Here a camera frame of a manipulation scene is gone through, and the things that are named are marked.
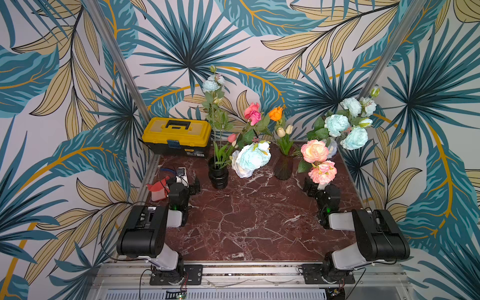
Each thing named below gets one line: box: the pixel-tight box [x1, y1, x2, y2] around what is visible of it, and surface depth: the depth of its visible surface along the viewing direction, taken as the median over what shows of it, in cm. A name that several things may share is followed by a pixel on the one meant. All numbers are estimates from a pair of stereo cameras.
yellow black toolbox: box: [141, 116, 212, 157], surface depth 102 cm
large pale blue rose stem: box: [231, 141, 272, 179], surface depth 52 cm
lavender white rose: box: [327, 140, 339, 159], surface depth 67 cm
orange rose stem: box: [268, 106, 284, 125], surface depth 82 cm
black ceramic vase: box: [208, 156, 230, 190], surface depth 94 cm
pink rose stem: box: [242, 102, 271, 145], surface depth 73 cm
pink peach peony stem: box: [298, 139, 338, 185], surface depth 57 cm
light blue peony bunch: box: [306, 86, 380, 151], surface depth 61 cm
